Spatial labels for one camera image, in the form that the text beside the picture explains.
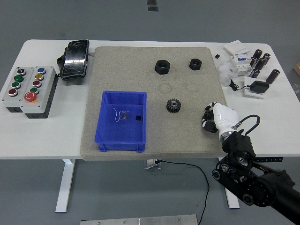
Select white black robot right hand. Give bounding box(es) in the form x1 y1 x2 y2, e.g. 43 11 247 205
201 101 240 139

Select black metal gear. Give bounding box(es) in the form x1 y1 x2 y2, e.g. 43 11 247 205
166 97 182 115

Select small black hex nut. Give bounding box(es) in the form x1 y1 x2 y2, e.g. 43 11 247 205
189 58 203 71

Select large black hex nut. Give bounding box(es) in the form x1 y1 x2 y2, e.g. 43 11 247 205
155 59 172 75

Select silver table control box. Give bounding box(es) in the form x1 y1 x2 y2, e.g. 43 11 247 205
143 159 162 170

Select blue plastic box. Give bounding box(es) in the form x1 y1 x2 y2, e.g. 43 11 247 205
94 90 148 153

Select grey emergency-stop control box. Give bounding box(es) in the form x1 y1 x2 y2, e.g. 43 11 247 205
19 65 59 119

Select grey four-button control box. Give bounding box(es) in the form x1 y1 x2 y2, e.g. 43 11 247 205
0 66 36 113

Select crumpled clear plastic bag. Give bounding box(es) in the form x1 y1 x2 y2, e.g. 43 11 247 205
216 61 238 88

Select black square adapter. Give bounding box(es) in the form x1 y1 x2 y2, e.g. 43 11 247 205
249 80 270 95

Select white circuit breaker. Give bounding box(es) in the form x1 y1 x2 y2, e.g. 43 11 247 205
230 52 253 77

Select white table leg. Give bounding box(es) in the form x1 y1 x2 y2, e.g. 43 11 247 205
55 158 76 213
224 189 240 210

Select grey-brown speckled mat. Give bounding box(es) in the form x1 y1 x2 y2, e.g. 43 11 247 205
80 46 229 162

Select grey metal plate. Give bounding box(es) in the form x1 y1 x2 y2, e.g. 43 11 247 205
80 214 198 225

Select glossy black foot pedal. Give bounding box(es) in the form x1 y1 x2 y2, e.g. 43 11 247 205
56 39 90 82

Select thin black adapter cord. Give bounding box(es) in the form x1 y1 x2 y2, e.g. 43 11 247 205
228 78 252 92

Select black perforated table rail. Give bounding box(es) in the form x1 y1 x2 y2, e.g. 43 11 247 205
255 156 284 163

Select black power cable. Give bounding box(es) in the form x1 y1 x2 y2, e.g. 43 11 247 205
155 160 210 225

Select white wall switch plate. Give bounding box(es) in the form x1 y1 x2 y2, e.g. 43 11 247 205
224 40 250 56

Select thin white string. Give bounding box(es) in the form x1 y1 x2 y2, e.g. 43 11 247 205
112 107 121 123

